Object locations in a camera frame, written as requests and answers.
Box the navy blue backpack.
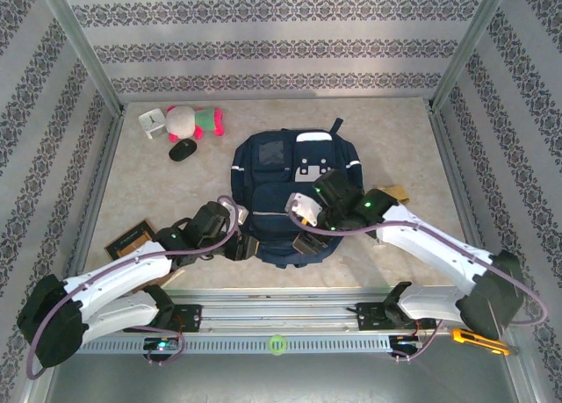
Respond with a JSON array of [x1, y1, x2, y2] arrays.
[[229, 118, 364, 269]]

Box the brown black notebook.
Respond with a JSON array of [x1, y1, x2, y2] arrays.
[[104, 218, 155, 262]]

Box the black computer mouse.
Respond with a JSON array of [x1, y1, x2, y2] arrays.
[[169, 138, 198, 162]]

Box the perforated metal strip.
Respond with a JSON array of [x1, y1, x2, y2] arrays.
[[59, 335, 392, 356]]

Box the pink green plush toy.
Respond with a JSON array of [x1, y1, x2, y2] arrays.
[[164, 105, 226, 143]]

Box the white alarm clock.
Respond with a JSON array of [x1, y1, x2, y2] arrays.
[[138, 107, 169, 140]]

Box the small circuit board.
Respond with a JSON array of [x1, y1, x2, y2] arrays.
[[143, 336, 181, 352], [388, 335, 425, 351]]

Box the yellow utility knife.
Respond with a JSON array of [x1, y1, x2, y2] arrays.
[[451, 327, 513, 356]]

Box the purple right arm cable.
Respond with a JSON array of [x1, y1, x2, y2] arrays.
[[287, 203, 549, 365]]

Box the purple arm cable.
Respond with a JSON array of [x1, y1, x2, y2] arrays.
[[25, 195, 241, 381], [287, 203, 549, 365]]

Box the aluminium mounting rail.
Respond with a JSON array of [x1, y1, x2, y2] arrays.
[[41, 286, 517, 334]]

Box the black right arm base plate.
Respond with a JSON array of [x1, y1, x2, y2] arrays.
[[356, 301, 438, 333]]

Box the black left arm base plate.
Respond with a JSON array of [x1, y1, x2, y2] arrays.
[[122, 304, 203, 334]]

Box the aluminium side rail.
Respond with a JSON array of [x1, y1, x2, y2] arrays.
[[428, 108, 488, 263], [65, 112, 127, 285]]

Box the aluminium frame post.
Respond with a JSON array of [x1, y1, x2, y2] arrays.
[[33, 0, 127, 117], [428, 0, 514, 114]]

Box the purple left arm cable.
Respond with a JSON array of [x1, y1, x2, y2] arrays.
[[25, 195, 241, 381]]

